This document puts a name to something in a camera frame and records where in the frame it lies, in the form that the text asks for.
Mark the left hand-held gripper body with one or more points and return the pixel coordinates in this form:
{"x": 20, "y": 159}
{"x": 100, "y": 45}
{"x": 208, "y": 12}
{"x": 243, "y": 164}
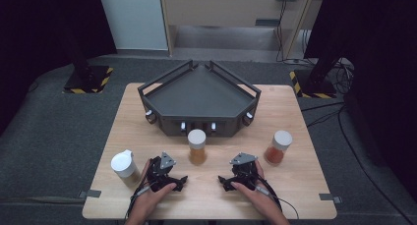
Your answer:
{"x": 160, "y": 172}

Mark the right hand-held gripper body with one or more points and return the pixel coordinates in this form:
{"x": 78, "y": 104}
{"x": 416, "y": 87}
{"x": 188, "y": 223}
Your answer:
{"x": 244, "y": 172}

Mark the jar with orange spice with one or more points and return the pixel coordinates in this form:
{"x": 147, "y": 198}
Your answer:
{"x": 197, "y": 146}

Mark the jar with brown spice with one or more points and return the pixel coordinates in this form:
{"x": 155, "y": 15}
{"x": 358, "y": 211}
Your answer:
{"x": 123, "y": 164}

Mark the jar with red spice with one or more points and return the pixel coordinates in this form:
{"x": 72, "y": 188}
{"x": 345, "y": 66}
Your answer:
{"x": 278, "y": 148}

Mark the black corner rack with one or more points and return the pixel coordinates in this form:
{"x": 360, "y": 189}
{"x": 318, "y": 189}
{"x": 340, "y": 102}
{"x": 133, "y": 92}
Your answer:
{"x": 200, "y": 94}

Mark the person's right hand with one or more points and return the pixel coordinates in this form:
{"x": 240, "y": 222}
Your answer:
{"x": 259, "y": 198}

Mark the person's left hand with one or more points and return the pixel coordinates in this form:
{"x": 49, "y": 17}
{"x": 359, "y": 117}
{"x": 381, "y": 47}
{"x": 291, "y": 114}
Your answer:
{"x": 146, "y": 202}

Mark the grey tape piece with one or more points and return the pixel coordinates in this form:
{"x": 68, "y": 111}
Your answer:
{"x": 329, "y": 197}
{"x": 90, "y": 193}

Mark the black stand with striped base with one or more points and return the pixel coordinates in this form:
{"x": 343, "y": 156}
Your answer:
{"x": 314, "y": 85}
{"x": 88, "y": 79}

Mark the white panel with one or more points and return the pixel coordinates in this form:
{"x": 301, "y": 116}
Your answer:
{"x": 134, "y": 18}

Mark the dark curtain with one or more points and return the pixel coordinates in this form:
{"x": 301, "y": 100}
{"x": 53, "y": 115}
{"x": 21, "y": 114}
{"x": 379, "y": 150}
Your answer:
{"x": 383, "y": 54}
{"x": 39, "y": 38}

